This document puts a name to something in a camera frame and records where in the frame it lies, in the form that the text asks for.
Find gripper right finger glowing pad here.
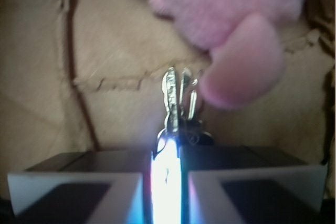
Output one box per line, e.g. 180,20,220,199
181,146,328,223

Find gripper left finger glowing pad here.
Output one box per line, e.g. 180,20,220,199
7,151,152,223

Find silver key bunch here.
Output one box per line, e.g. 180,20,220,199
154,67,214,157

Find brown paper bag liner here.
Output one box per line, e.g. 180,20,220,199
0,0,336,167

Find pink plush bunny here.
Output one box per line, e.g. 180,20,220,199
148,0,303,109

